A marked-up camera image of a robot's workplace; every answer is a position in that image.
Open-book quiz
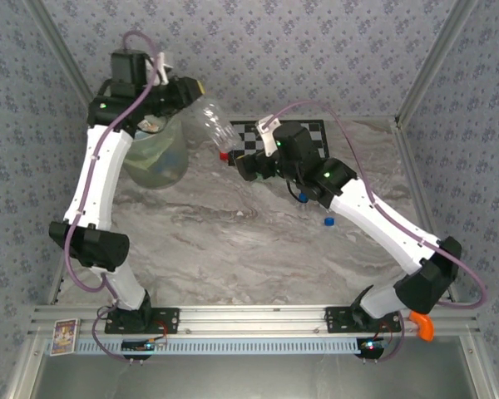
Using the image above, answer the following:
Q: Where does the translucent waste bin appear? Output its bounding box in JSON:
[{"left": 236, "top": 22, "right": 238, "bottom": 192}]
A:
[{"left": 122, "top": 110, "right": 190, "bottom": 190}]

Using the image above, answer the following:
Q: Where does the circuit board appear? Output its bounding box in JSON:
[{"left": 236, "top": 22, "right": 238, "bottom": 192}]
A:
[
  {"left": 120, "top": 338, "right": 168, "bottom": 353},
  {"left": 356, "top": 338, "right": 390, "bottom": 353}
]

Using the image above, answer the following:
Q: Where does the aluminium side rail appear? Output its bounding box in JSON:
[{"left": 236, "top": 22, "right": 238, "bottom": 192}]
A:
[
  {"left": 390, "top": 118, "right": 461, "bottom": 304},
  {"left": 47, "top": 269, "right": 67, "bottom": 307}
]

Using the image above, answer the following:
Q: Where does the left circuit board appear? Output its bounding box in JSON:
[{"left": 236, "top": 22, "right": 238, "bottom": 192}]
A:
[{"left": 120, "top": 338, "right": 168, "bottom": 353}]

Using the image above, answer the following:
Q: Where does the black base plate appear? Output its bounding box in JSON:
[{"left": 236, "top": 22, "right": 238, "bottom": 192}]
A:
[
  {"left": 103, "top": 306, "right": 180, "bottom": 335},
  {"left": 324, "top": 305, "right": 403, "bottom": 334}
]

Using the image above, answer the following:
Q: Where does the right circuit board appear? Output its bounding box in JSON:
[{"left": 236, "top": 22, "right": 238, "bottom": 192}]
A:
[{"left": 356, "top": 338, "right": 390, "bottom": 353}]

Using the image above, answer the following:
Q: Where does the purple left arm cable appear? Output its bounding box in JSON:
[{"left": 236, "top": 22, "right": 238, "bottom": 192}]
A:
[{"left": 64, "top": 31, "right": 159, "bottom": 367}]

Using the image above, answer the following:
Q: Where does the small card sticker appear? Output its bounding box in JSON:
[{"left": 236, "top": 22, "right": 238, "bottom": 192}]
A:
[{"left": 49, "top": 318, "right": 82, "bottom": 357}]

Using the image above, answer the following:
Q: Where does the light blue cable duct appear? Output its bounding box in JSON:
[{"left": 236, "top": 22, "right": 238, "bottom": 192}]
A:
[{"left": 44, "top": 337, "right": 375, "bottom": 357}]

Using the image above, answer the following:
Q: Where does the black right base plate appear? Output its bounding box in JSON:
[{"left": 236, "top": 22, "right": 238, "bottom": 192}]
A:
[{"left": 324, "top": 305, "right": 403, "bottom": 334}]

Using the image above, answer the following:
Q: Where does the orange plastic hook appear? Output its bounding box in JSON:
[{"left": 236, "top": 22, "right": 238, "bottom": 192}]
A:
[{"left": 408, "top": 310, "right": 436, "bottom": 342}]

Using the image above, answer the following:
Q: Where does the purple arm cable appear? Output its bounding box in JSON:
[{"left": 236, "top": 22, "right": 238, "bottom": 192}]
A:
[
  {"left": 264, "top": 101, "right": 487, "bottom": 365},
  {"left": 64, "top": 31, "right": 159, "bottom": 367}
]

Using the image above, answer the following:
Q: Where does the aluminium frame post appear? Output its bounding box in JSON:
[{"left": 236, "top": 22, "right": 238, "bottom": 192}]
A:
[
  {"left": 22, "top": 0, "right": 95, "bottom": 105},
  {"left": 393, "top": 0, "right": 482, "bottom": 128}
]

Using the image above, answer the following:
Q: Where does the black grey checkerboard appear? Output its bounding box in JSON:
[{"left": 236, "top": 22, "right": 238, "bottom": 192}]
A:
[{"left": 227, "top": 119, "right": 330, "bottom": 167}]

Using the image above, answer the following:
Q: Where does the clear bottle white cap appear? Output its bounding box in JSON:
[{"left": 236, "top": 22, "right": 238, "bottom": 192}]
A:
[{"left": 195, "top": 97, "right": 240, "bottom": 151}]

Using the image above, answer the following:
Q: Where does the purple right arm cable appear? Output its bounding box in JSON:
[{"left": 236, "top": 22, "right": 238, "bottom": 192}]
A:
[{"left": 264, "top": 101, "right": 487, "bottom": 365}]

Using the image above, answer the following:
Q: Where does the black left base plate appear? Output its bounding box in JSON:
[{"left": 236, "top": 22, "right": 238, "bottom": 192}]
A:
[{"left": 103, "top": 306, "right": 180, "bottom": 335}]

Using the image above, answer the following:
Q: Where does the aluminium mounting rail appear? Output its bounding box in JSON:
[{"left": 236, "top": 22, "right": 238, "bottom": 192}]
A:
[{"left": 27, "top": 303, "right": 482, "bottom": 338}]

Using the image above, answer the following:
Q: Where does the blue label bottle white cap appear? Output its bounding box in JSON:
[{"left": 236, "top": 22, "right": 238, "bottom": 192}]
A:
[{"left": 161, "top": 151, "right": 184, "bottom": 174}]

